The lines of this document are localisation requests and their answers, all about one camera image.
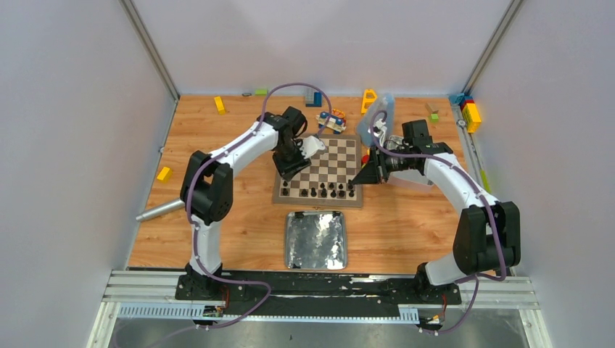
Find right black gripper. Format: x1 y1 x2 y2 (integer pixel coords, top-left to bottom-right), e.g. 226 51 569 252
352 143 414 185

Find silver tray white pieces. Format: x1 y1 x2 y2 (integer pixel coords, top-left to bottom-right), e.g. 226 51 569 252
387 135 434 193

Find wooden chessboard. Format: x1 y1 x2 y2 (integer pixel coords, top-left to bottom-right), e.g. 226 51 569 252
273 134 363 208

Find colourful toy car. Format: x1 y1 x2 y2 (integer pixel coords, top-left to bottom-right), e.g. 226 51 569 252
315 109 347 134

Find translucent blue plastic container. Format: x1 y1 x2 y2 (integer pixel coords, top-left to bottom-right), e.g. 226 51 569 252
356 93 396 148

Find silver tray black pieces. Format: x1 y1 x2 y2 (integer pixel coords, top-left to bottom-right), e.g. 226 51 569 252
284 210 348 271

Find grey cylinder tube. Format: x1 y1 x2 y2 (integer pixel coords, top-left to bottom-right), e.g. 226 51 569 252
136 198 185 222

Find red yellow blue block toy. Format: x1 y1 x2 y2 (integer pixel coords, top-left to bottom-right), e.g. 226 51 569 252
361 153 370 167

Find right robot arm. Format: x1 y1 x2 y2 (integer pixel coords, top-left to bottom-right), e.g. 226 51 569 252
351 120 521 303

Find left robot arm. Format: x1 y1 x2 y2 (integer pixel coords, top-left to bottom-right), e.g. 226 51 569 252
176 107 314 299

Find blue grey block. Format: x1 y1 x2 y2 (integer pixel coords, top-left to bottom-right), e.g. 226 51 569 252
304 88 322 107

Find wooden brown block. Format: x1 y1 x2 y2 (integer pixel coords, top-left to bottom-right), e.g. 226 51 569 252
425 103 439 115

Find yellow block far left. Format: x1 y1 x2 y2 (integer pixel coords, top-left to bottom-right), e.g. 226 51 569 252
213 96 227 115

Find yellow red blue brick stack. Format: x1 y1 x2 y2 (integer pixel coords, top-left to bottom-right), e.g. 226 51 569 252
448 94 482 133

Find yellow block left edge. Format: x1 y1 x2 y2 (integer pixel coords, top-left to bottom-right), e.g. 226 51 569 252
156 166 173 183

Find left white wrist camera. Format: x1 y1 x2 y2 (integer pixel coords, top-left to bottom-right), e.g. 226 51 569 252
300 136 326 159

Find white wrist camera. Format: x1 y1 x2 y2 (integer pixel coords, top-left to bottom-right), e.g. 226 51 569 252
300 136 326 159
371 119 389 148

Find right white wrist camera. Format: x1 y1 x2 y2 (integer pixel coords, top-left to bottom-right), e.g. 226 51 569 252
371 119 389 148

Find yellow triangular frame toy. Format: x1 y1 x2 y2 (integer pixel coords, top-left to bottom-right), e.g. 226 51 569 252
360 88 378 115

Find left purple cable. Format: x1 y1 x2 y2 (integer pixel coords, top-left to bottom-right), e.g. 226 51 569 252
184 82 334 332

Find purple cable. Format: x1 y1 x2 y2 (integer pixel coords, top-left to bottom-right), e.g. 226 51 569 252
368 109 508 336
184 82 334 332

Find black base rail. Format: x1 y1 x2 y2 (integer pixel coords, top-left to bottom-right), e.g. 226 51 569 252
125 267 513 322

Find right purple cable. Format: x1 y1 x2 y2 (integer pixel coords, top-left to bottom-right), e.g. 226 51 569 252
368 109 508 336

